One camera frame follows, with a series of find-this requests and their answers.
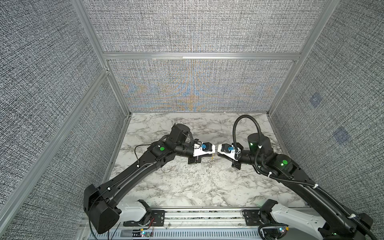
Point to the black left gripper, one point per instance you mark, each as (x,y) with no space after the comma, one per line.
(194,160)

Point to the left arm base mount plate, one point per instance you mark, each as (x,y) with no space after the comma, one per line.
(155,217)

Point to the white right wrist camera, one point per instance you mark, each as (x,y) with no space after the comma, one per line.
(229,151)

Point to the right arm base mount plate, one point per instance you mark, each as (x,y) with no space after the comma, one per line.
(255,217)

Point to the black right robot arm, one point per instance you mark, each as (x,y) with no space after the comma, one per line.
(335,221)

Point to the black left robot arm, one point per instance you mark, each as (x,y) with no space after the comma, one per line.
(103,205)

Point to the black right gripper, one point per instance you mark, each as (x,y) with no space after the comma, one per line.
(235,163)

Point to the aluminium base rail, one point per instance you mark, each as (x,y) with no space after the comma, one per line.
(212,224)

